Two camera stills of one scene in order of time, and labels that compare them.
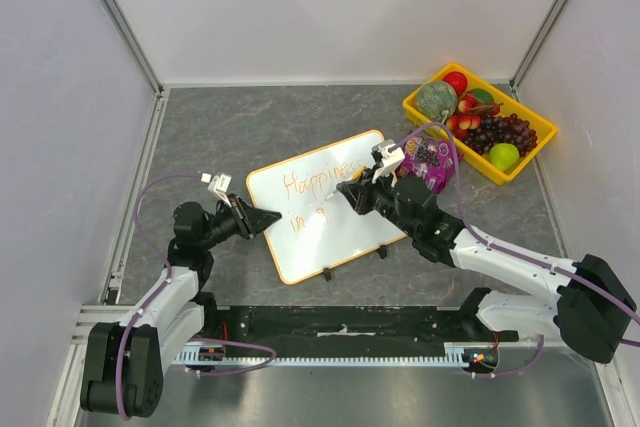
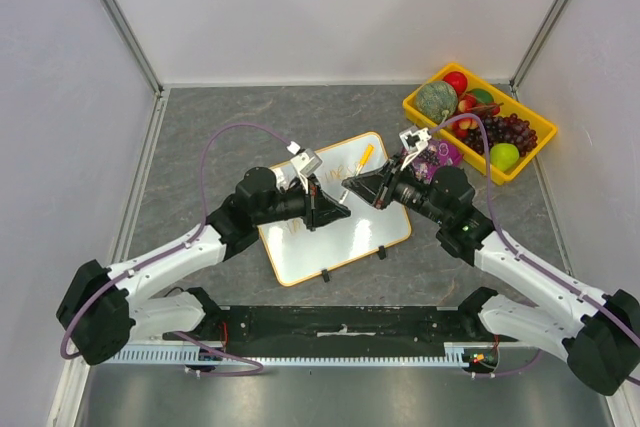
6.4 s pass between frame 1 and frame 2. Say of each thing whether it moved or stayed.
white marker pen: moved
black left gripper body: moved
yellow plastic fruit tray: stayed
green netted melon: stayed
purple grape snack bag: stayed
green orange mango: stayed
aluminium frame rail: stayed
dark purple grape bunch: stayed
